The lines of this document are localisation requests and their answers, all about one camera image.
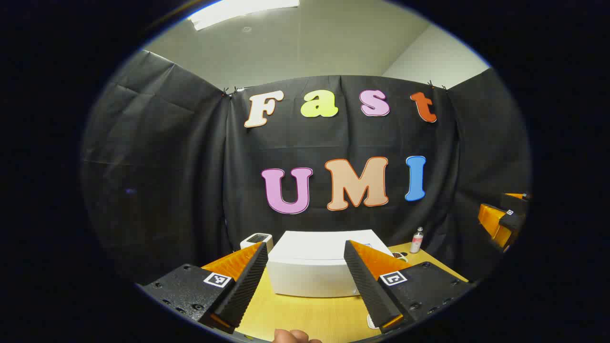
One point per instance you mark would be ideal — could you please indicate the white square plate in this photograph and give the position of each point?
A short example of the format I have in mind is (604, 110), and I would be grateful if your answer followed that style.
(371, 322)

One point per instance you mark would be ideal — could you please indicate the white toaster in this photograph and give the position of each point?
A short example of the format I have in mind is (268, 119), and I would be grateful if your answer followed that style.
(257, 239)

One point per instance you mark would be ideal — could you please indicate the white compartment tray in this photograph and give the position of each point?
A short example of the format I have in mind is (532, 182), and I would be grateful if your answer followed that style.
(399, 257)

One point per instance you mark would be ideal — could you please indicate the ceiling light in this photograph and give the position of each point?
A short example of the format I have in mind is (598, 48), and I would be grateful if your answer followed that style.
(238, 10)

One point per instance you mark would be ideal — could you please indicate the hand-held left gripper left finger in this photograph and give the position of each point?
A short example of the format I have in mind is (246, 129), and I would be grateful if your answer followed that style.
(243, 290)

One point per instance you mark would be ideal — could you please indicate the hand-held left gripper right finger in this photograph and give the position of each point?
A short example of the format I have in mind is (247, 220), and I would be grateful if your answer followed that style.
(369, 290)

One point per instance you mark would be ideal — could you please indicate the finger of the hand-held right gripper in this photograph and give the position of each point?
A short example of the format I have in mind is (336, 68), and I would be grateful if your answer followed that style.
(512, 221)
(517, 202)

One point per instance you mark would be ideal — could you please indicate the small clear pink-label bottle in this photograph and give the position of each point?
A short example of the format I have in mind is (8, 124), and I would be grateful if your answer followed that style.
(416, 242)

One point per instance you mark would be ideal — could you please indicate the white microwave oven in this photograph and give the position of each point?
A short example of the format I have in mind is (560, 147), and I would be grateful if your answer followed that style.
(310, 267)

